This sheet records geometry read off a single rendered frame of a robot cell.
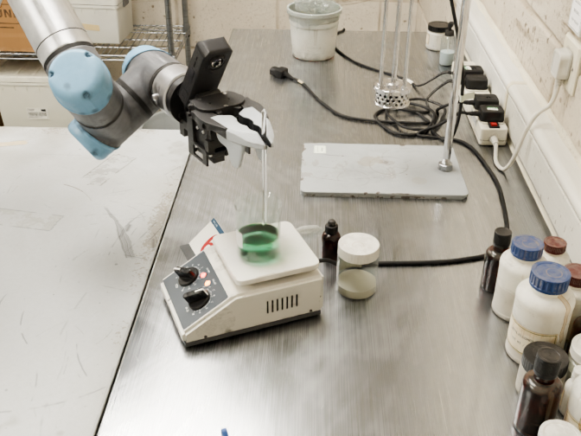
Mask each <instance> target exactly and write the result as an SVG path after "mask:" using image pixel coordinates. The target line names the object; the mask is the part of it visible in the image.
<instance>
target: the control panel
mask: <svg viewBox="0 0 581 436"><path fill-rule="evenodd" d="M182 267H186V268H189V267H195V268H196V269H197V270H198V272H199V273H198V277H197V279H196V280H195V281H194V282H193V283H192V284H191V285H187V286H181V285H179V283H178V278H179V276H178V275H177V274H176V273H175V272H173V273H172V274H170V275H169V276H168V277H167V278H166V279H164V280H163V283H164V285H165V287H166V290H167V292H168V294H169V297H170V300H171V302H172V304H173V306H174V308H175V311H176V314H177V316H178V318H179V320H180V323H181V325H182V328H183V329H184V330H185V329H187V328H188V327H189V326H190V325H191V324H193V323H194V322H195V321H197V320H198V319H200V318H201V317H203V316H204V315H205V314H207V313H208V312H210V311H211V310H212V309H213V308H214V307H216V306H217V305H219V304H220V303H222V302H223V301H224V300H226V299H227V298H228V296H227V293H226V291H225V289H224V287H223V285H222V284H221V282H220V280H219V278H218V276H217V274H216V272H215V270H214V269H213V267H212V265H211V263H210V261H209V259H208V257H207V255H206V254H205V252H204V251H202V252H201V253H199V254H198V255H197V256H195V257H194V258H193V259H192V260H190V261H189V262H188V263H186V264H185V265H183V266H182ZM202 273H205V274H206V276H205V277H203V278H202V277H201V274H202ZM207 281H210V284H209V285H205V283H206V282H207ZM199 288H203V289H204V290H207V291H208V292H209V294H210V298H209V300H208V302H207V304H206V305H205V306H204V307H202V308H201V309H199V310H196V311H194V310H192V309H190V308H189V306H188V302H187V301H186V300H185V299H184V298H183V297H182V296H183V294H184V293H186V292H191V291H193V290H196V289H199Z"/></svg>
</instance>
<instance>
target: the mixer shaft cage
mask: <svg viewBox="0 0 581 436"><path fill-rule="evenodd" d="M388 3H389V0H385V3H384V16H383V29H382V41H381V53H380V77H379V80H377V81H375V82H374V84H373V89H374V91H375V98H374V100H373V102H374V104H375V105H377V106H379V107H381V108H385V109H402V108H405V107H407V106H409V105H410V100H409V95H410V92H411V91H412V84H411V83H410V82H408V81H407V73H408V63H409V54H410V44H411V34H412V16H413V6H414V0H410V7H409V16H408V27H407V37H406V47H405V65H404V76H403V80H401V79H398V77H397V67H398V57H399V37H400V26H401V16H402V5H403V0H398V2H397V13H396V23H395V35H394V46H393V67H392V78H388V79H383V73H384V61H385V49H386V26H387V15H388ZM389 105H391V106H389ZM395 105H396V106H395Z"/></svg>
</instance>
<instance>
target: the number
mask: <svg viewBox="0 0 581 436"><path fill-rule="evenodd" d="M217 234H219V233H218V231H217V230H216V228H215V227H214V225H213V223H212V222H210V223H209V224H208V225H207V226H206V227H205V228H204V229H203V230H202V231H201V232H200V233H199V234H198V235H197V236H196V237H195V238H194V239H193V241H192V242H193V244H194V246H195V248H196V250H197V251H198V253H199V252H201V251H202V250H204V249H205V248H208V247H211V246H213V245H214V244H213V238H214V237H215V235H217Z"/></svg>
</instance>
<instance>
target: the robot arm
mask: <svg viewBox="0 0 581 436"><path fill-rule="evenodd" d="M7 1H8V3H9V5H10V7H11V8H12V10H13V12H14V14H15V16H16V18H17V20H18V22H19V23H20V25H21V27H22V29H23V31H24V33H25V35H26V36H27V38H28V40H29V42H30V44H31V46H32V48H33V50H34V51H35V53H36V55H37V57H38V59H39V61H40V63H41V64H42V66H43V68H44V70H45V72H46V74H47V76H48V83H49V86H50V88H51V90H52V92H53V95H54V96H55V98H56V99H57V101H58V102H59V103H60V104H61V105H62V106H63V107H64V108H66V109H67V110H68V111H69V112H70V113H71V114H72V115H73V116H74V120H73V121H72V122H71V123H70V124H69V125H68V131H69V132H70V133H71V134H72V135H73V136H74V137H75V138H76V139H77V140H78V141H79V142H80V143H81V144H82V145H83V147H84V148H85V149H86V150H87V151H88V152H89V153H90V154H91V155H92V156H93V157H94V158H96V159H97V160H103V159H105V158H107V157H108V156H109V155H110V154H111V153H113V152H114V151H115V150H117V149H119V148H120V146H121V144H122V143H123V142H125V141H126V140H127V139H128V138H129V137H130V136H131V135H132V134H133V133H134V132H135V131H136V130H138V129H139V128H140V127H141V126H142V125H143V124H144V123H145V122H146V121H147V120H148V119H150V117H151V116H153V115H154V114H155V113H156V112H157V111H158V110H159V109H161V110H162V111H163V112H165V113H166V114H168V115H169V116H170V117H171V118H173V119H175V120H177V121H178V122H179V124H180V134H182V135H183V136H184V137H187V136H188V152H189V153H191V154H192V155H193V156H194V157H196V158H197V159H198V160H199V161H201V162H202V163H203V164H204V165H206V166H207V167H208V166H209V165H208V159H209V160H210V161H211V162H212V163H214V164H216V163H218V162H223V161H225V156H227V155H229V157H230V161H231V164H232V166H233V167H234V168H236V169H239V168H240V167H241V165H242V161H243V156H244V153H245V152H246V153H247V154H251V148H255V151H256V154H257V157H258V158H259V160H261V161H262V150H266V154H267V149H268V146H269V147H270V148H272V147H273V145H274V133H273V129H272V127H271V122H270V120H269V117H268V115H267V114H266V143H265V141H264V140H263V139H262V109H263V108H264V107H263V106H262V105H260V104H259V103H258V102H256V101H254V100H251V99H249V98H248V97H244V96H243V95H241V94H237V93H235V92H232V91H225V92H220V89H219V88H218V86H219V84H220V81H221V78H222V76H223V74H224V72H225V70H226V67H227V64H228V62H229V60H230V57H231V55H232V53H233V51H232V49H231V47H230V46H229V44H228V43H227V41H226V39H225V37H224V36H222V37H218V38H214V39H207V40H205V41H200V42H197V43H196V45H195V50H194V53H193V54H192V57H191V60H190V63H189V65H188V67H187V66H185V65H183V64H182V63H180V62H179V61H178V60H176V59H175V58H174V57H173V56H171V55H170V54H169V53H167V52H165V51H163V50H161V49H159V48H155V47H153V46H149V45H143V46H139V47H136V48H134V49H133V50H132V51H130V52H129V53H128V55H127V56H126V57H125V59H124V63H123V66H122V73H123V74H122V75H121V76H120V77H119V78H118V79H117V80H116V81H115V82H114V80H113V78H112V77H111V74H110V72H109V70H108V68H107V67H106V65H105V63H104V62H103V61H102V59H101V58H100V56H99V53H98V52H97V50H96V48H95V47H94V46H93V43H92V41H91V39H90V37H89V36H88V34H87V32H86V30H85V28H84V27H83V25H82V23H81V21H80V19H79V18H78V16H77V14H76V12H75V11H74V9H73V6H72V4H71V3H70V2H69V0H7ZM195 146H197V147H195ZM196 151H199V152H200V153H201V154H202V158H201V157H199V156H198V155H197V154H196V153H195V152H196Z"/></svg>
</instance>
